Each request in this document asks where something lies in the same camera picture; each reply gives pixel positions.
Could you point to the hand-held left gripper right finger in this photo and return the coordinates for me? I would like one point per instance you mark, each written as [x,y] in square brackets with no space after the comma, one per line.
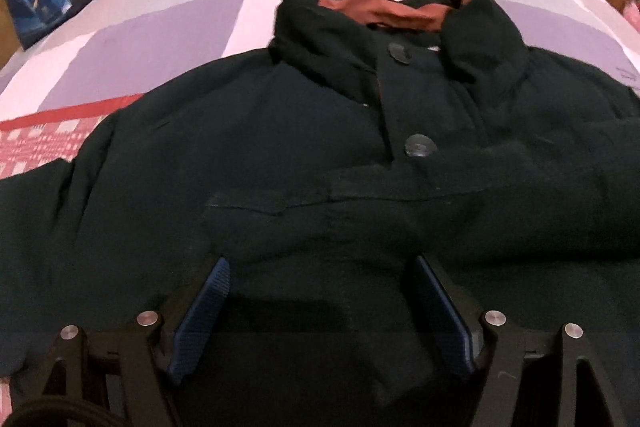
[440,312]

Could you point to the red white checked cloth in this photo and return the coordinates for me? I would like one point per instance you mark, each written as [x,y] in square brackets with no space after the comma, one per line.
[45,132]

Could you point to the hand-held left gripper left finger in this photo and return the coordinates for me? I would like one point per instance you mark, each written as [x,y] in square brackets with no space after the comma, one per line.
[200,317]

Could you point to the dark green jacket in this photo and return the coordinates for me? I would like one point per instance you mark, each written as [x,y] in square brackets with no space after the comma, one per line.
[300,147]

